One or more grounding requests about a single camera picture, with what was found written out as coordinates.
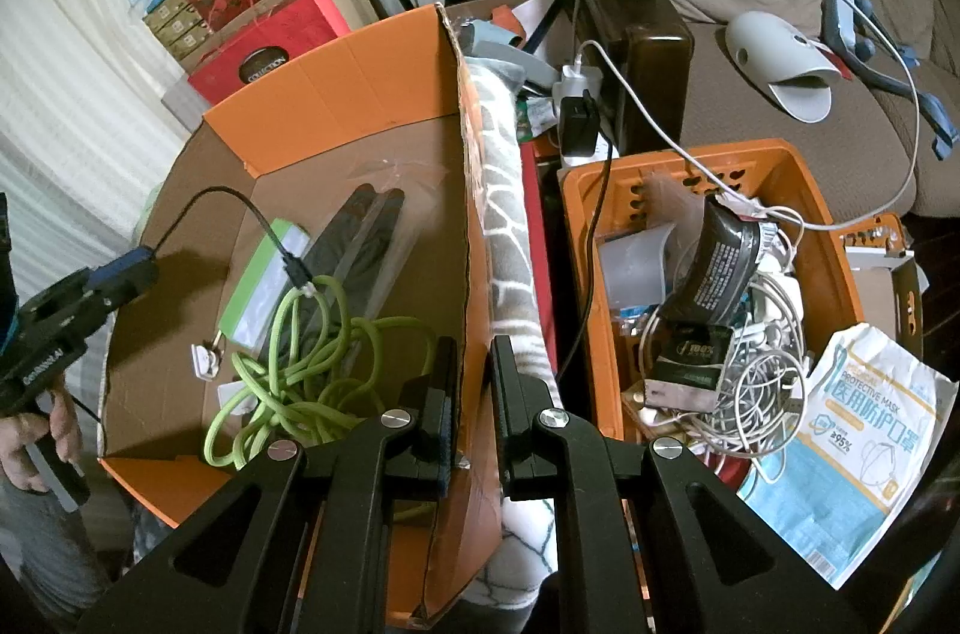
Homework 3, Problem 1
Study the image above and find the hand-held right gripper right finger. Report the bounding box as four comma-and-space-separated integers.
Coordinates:
491, 334, 841, 634

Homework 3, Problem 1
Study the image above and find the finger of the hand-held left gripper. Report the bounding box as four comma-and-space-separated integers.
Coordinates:
19, 281, 113, 342
75, 250, 162, 294

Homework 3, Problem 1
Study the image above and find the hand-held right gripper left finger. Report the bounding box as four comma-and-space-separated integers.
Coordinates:
75, 336, 460, 634

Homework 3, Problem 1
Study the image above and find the orange plastic basket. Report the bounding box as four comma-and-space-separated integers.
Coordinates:
559, 139, 863, 455

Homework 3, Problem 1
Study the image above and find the green white power bank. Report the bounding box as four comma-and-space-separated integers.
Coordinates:
217, 219, 312, 346

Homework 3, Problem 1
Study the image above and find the green braided cable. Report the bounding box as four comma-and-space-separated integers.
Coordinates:
202, 274, 440, 522

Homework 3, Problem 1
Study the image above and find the black usb cable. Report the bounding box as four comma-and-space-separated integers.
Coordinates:
154, 186, 316, 294

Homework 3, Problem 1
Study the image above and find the orange cardboard box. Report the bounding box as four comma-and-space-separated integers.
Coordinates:
97, 2, 503, 631

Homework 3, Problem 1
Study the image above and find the person's left hand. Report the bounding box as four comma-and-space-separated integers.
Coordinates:
0, 379, 85, 492

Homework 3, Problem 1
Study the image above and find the white plug adapter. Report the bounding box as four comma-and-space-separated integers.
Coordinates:
191, 338, 227, 381

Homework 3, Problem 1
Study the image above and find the person's grey clothing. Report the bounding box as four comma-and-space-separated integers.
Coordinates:
0, 484, 128, 612

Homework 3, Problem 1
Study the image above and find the red flat box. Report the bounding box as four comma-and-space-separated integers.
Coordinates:
521, 139, 560, 365

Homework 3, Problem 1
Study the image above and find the translucent plastic cup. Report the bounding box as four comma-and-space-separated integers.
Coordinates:
600, 221, 676, 313

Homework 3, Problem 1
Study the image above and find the small black box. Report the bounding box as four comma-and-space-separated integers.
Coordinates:
645, 319, 736, 414

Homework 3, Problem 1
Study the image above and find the giraffe-pattern blanket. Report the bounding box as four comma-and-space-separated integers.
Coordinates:
469, 64, 560, 612

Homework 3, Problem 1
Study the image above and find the white curtain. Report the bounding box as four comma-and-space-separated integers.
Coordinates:
0, 0, 286, 305

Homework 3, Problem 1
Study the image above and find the stack of small green boxes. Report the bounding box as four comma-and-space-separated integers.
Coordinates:
142, 0, 215, 61

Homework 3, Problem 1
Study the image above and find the dark grey pouch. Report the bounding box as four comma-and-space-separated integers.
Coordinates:
660, 199, 766, 327

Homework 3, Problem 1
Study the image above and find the clear plastic bag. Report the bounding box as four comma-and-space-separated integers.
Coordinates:
637, 165, 710, 230

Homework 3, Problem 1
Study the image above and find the black charger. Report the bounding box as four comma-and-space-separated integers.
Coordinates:
559, 95, 601, 155

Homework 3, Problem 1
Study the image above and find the red oval-label gift box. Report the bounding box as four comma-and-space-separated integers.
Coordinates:
187, 0, 353, 106

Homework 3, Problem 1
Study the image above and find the white power strip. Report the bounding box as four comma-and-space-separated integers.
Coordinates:
551, 64, 612, 166

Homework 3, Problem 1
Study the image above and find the white charger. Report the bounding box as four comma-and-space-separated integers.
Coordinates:
561, 64, 601, 95

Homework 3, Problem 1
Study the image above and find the face mask packet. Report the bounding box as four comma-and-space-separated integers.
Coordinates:
739, 323, 957, 590

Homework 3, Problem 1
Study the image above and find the grey plastic tool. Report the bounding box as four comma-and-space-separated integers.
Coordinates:
461, 19, 560, 88

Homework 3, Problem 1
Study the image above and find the dark wooden armrest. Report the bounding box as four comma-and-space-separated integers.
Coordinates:
562, 0, 695, 155

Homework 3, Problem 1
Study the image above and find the brown sofa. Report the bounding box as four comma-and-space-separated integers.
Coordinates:
544, 0, 960, 223

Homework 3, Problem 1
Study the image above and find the white curved plastic shell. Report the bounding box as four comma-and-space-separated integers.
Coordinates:
724, 10, 842, 123

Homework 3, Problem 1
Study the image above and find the grey blue-padded tool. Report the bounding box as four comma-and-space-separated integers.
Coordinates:
821, 0, 960, 159

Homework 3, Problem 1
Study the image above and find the black charger cable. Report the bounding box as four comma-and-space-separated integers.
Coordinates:
555, 150, 616, 380

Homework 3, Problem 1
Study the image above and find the clear bag of black straps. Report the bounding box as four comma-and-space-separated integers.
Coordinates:
300, 184, 410, 335

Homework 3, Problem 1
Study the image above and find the tangle of white cables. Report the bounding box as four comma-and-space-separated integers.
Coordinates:
630, 206, 811, 477

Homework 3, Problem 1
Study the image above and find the white charger cable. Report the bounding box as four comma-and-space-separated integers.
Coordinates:
574, 40, 807, 230

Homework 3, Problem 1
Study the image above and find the long white lamp cable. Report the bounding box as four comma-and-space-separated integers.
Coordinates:
634, 0, 920, 230

